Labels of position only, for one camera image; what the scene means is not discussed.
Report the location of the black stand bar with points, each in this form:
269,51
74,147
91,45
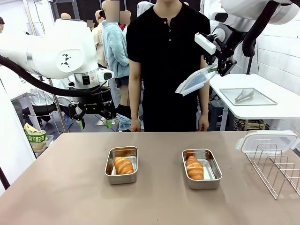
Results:
4,178

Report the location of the perforated metal baking tray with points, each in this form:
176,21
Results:
262,99

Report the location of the bystander with black hair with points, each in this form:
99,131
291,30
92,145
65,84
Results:
2,24

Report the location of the steel container with wide rim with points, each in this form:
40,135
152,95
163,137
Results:
202,185
122,179

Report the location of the black stand pole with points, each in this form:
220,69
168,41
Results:
249,65

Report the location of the white rectangular table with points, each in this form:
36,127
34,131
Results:
253,110

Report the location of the mannequin in blue fleece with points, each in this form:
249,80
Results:
112,47

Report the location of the metal tongs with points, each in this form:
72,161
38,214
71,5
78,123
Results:
245,95

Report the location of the clear plastic storage bin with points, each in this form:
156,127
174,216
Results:
49,143

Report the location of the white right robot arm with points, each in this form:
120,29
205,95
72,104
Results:
246,11

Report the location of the green yellow snack bag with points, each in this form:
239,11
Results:
35,139

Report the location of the person's right forearm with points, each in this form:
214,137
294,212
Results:
135,105

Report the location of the golden croissant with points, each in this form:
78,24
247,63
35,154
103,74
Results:
194,168
123,165

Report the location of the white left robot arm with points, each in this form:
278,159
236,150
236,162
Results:
58,47

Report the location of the bare mannequin head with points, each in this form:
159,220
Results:
65,16

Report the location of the person in black shirt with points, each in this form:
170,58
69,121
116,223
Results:
166,58

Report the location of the person's left forearm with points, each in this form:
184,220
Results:
203,105

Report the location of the grey metal stand pole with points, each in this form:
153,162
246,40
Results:
60,114

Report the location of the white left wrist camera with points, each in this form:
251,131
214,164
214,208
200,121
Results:
105,75

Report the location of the mannequin in beige shirt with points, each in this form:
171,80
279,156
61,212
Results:
98,42

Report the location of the white panel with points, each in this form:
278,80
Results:
14,140

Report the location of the white desk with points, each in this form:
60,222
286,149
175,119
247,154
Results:
23,96

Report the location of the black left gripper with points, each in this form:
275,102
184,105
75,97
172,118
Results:
90,105

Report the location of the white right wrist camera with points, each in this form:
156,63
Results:
205,43

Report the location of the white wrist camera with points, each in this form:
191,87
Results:
105,75
205,43

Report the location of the clear plastic clip lid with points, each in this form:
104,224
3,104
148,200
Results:
267,140
194,80

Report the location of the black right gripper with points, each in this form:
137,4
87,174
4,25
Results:
223,50

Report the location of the person's left hand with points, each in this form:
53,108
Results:
203,123

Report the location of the black office chair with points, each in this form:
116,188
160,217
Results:
39,110

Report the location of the person's right hand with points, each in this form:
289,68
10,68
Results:
135,125

